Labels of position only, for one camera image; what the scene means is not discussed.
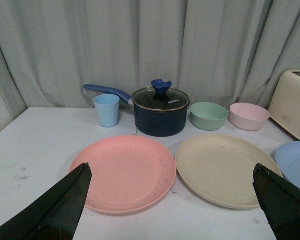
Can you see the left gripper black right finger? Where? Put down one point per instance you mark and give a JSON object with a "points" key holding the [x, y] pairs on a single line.
{"points": [[280, 201]]}

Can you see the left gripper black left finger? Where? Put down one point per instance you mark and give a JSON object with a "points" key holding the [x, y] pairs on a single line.
{"points": [[56, 214]]}

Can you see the blue plate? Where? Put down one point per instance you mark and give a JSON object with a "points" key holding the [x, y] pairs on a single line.
{"points": [[287, 157]]}

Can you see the pink plate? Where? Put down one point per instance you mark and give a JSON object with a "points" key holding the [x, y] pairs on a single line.
{"points": [[129, 174]]}

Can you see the beige plate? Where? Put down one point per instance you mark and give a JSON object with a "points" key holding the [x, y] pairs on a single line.
{"points": [[219, 168]]}

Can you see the pink bowl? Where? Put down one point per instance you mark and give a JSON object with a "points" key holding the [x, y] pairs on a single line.
{"points": [[248, 117]]}

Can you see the cream toaster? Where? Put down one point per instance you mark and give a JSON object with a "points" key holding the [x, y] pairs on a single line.
{"points": [[284, 107]]}

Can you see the green bowl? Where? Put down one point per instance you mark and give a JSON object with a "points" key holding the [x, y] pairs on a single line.
{"points": [[208, 116]]}

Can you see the light blue cup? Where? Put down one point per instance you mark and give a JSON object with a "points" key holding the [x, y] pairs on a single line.
{"points": [[107, 109]]}

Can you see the dark blue saucepan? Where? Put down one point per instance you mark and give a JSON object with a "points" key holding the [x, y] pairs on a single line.
{"points": [[151, 123]]}

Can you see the glass pot lid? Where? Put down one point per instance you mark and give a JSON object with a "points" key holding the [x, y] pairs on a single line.
{"points": [[161, 97]]}

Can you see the grey curtain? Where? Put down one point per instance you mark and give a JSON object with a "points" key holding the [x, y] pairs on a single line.
{"points": [[219, 51]]}

